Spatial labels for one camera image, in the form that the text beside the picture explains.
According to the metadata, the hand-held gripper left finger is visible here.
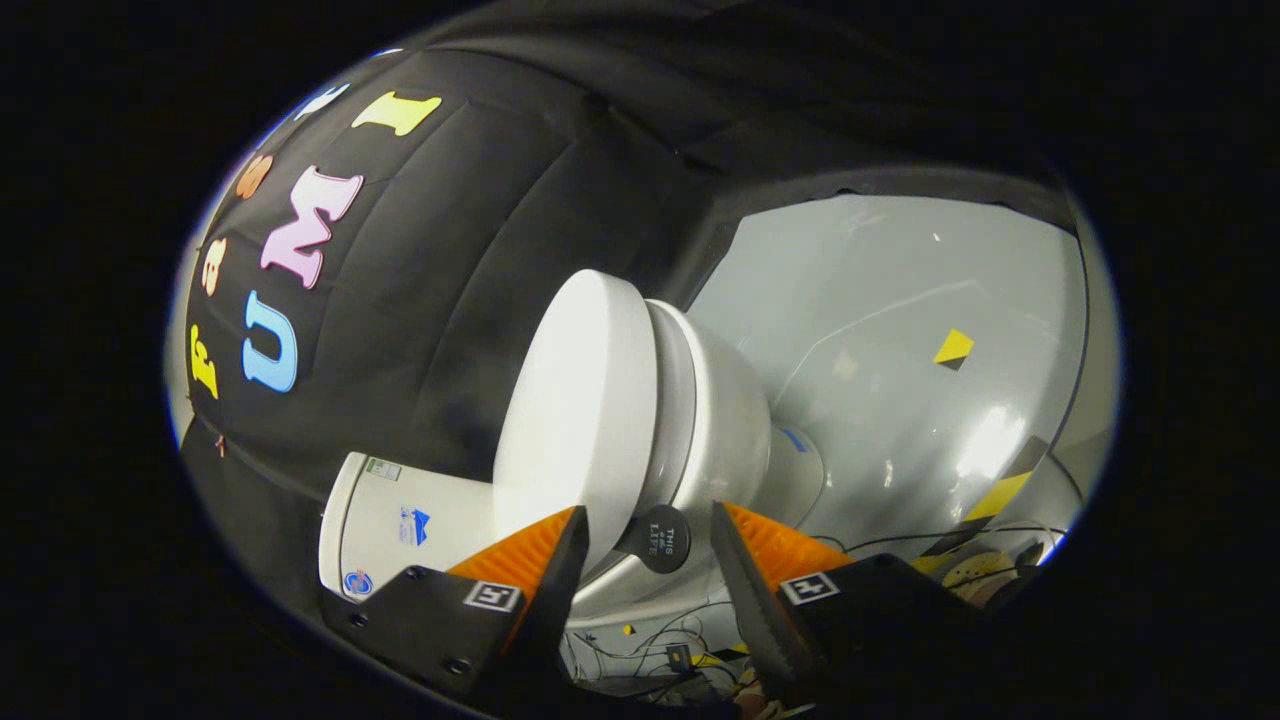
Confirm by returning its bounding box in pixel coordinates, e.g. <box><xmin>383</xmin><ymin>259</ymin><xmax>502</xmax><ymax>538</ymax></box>
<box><xmin>318</xmin><ymin>506</ymin><xmax>592</xmax><ymax>703</ymax></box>

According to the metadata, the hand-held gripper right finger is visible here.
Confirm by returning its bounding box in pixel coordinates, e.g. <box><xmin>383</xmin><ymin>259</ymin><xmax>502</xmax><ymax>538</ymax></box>
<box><xmin>711</xmin><ymin>501</ymin><xmax>1003</xmax><ymax>707</ymax></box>

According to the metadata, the white toilet tank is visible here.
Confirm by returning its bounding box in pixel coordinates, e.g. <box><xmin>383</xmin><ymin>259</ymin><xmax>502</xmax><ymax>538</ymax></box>
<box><xmin>318</xmin><ymin>451</ymin><xmax>501</xmax><ymax>602</ymax></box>

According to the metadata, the white toilet bowl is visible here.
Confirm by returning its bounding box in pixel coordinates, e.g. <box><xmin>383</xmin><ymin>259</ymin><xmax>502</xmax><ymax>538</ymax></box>
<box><xmin>570</xmin><ymin>300</ymin><xmax>827</xmax><ymax>623</ymax></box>

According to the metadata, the yellow black striped floor tape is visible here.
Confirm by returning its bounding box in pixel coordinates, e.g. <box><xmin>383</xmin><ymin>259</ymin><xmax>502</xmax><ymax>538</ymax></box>
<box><xmin>908</xmin><ymin>434</ymin><xmax>1051</xmax><ymax>577</ymax></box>

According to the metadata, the yellow black tape square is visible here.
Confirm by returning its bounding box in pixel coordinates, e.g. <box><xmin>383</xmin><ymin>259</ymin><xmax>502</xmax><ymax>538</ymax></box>
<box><xmin>932</xmin><ymin>328</ymin><xmax>976</xmax><ymax>372</ymax></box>

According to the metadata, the black backdrop cloth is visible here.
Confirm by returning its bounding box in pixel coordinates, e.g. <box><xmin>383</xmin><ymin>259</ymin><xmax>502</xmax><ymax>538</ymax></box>
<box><xmin>178</xmin><ymin>0</ymin><xmax>1081</xmax><ymax>601</ymax></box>

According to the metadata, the black round lid handle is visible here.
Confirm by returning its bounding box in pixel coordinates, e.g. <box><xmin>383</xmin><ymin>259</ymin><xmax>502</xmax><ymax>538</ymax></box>
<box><xmin>614</xmin><ymin>504</ymin><xmax>692</xmax><ymax>575</ymax></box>

